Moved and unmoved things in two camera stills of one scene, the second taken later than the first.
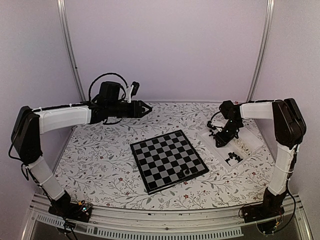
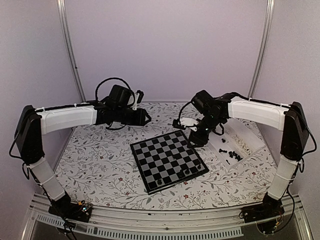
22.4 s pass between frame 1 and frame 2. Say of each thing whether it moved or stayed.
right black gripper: moved
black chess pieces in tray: stayed
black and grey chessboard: stayed
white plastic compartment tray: stayed
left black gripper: moved
